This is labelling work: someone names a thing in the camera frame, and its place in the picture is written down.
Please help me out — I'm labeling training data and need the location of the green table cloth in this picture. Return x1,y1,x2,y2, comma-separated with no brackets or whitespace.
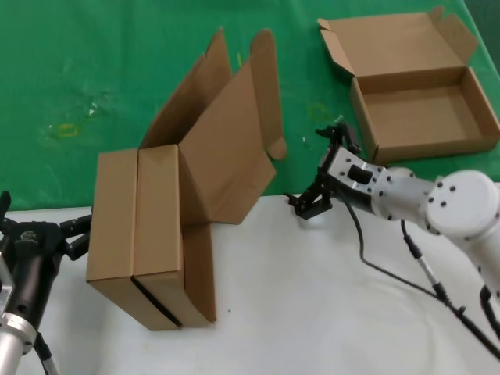
0,0,500,215

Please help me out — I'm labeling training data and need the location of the silver wrist mount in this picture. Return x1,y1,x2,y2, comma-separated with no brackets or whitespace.
0,249,16,314
321,145,388,214

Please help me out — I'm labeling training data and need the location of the silver left wrist mount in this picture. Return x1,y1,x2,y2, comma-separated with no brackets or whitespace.
0,249,16,314

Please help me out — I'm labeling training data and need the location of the cardboard box, rounded lid ear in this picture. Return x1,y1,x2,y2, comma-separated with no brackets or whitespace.
131,27,289,329

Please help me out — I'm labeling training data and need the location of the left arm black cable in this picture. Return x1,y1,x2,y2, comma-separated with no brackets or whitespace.
33,330,60,375

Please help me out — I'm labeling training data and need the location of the closed-side cardboard box, plain lid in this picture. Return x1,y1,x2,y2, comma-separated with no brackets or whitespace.
85,26,235,332

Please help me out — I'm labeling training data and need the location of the black cable with silver connector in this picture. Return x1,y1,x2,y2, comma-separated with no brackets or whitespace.
398,217,500,355

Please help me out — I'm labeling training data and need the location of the silver right wrist mount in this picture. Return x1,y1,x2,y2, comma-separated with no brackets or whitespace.
321,145,388,214

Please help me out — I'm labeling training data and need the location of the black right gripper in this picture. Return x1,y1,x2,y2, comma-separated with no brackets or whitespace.
287,122,373,220

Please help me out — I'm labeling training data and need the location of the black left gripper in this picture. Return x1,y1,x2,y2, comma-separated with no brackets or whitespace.
0,190,93,326

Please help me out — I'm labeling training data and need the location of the thin black right cable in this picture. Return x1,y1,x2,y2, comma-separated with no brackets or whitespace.
343,195,454,309

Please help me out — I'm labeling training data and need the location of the cardboard mailer box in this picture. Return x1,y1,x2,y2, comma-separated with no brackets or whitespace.
316,5,500,166

